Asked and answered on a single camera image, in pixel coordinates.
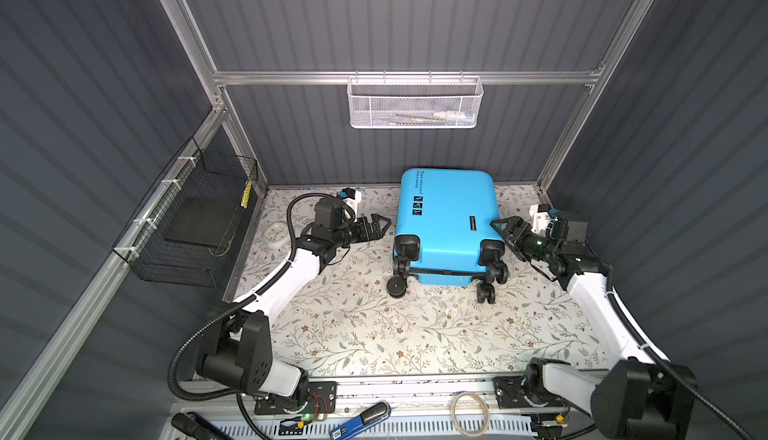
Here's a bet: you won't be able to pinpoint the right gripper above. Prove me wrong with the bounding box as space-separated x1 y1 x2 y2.
491 216 558 263

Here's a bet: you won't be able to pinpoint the blue hard-shell suitcase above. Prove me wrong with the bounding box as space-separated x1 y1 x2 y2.
386 167 509 304

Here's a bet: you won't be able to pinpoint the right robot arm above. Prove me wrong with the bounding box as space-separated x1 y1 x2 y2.
490 215 751 439

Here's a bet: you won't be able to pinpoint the floral table cloth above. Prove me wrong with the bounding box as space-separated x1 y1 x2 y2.
206 184 607 379

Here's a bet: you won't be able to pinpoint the yellow marker pen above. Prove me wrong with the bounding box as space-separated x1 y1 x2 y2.
240 180 252 209

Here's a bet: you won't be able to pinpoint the items in white basket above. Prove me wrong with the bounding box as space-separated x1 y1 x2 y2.
370 110 476 128

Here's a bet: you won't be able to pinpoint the black pad in basket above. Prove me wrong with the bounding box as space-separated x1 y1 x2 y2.
164 197 237 248

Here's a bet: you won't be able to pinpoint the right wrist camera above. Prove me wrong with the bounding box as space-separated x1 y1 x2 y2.
529 203 557 235

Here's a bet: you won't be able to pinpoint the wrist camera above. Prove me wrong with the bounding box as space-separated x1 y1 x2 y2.
529 203 557 235
337 187 362 203

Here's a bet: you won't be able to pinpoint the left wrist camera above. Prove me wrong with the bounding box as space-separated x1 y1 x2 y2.
337 187 362 203

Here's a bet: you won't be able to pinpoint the white wire mesh basket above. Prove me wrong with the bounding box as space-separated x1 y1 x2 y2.
346 76 484 129

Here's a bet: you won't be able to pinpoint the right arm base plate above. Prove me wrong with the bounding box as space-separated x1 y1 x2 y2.
492 376 566 409

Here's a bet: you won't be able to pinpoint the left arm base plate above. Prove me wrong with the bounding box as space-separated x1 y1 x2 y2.
253 381 338 415

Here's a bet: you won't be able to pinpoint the blue black handled tool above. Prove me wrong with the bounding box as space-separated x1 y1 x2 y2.
329 401 392 440

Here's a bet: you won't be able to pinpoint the coiled white cable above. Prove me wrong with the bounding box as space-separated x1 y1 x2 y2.
449 390 491 438

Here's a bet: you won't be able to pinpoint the black wire wall basket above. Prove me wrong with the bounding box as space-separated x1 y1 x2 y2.
113 139 259 287

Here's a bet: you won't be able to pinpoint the black handle tool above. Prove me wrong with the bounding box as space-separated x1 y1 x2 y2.
171 412 232 440

